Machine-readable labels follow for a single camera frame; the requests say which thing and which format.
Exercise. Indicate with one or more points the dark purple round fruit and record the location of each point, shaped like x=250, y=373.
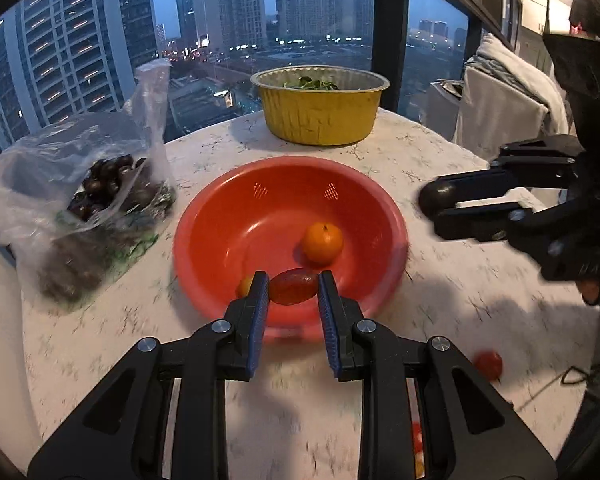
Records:
x=437, y=197

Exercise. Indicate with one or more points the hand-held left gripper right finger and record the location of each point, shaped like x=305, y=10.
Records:
x=328, y=325

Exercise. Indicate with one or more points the red plastic bowl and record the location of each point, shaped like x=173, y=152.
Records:
x=260, y=220

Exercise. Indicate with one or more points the pile of dark fruits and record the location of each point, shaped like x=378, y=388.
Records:
x=107, y=182

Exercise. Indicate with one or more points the white draped cloth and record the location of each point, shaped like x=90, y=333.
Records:
x=510, y=95

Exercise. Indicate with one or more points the person's right hand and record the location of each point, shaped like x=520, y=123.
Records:
x=589, y=292

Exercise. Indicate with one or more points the green leafy vegetables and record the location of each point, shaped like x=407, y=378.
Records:
x=312, y=83

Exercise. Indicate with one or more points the dark window frame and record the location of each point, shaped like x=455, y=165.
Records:
x=390, y=35

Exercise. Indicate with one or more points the round orange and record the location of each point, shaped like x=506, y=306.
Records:
x=321, y=243

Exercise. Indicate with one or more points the medium red tomato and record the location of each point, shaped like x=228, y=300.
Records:
x=488, y=364

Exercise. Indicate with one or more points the oblong red tomato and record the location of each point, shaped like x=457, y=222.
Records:
x=294, y=286

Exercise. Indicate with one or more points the clear plastic bag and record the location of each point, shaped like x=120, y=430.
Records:
x=35, y=185

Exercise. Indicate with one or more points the golden foil bowl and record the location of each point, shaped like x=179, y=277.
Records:
x=320, y=110

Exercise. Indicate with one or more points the small yellow fruit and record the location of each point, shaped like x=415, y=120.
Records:
x=243, y=287

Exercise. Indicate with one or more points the floral tablecloth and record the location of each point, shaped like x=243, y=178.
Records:
x=105, y=330

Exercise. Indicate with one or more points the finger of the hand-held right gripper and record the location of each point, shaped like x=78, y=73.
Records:
x=470, y=225
x=480, y=185

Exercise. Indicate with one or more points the large dark red tomato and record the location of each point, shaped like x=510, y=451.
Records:
x=416, y=435

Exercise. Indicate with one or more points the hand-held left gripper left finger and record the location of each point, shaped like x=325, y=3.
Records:
x=259, y=325

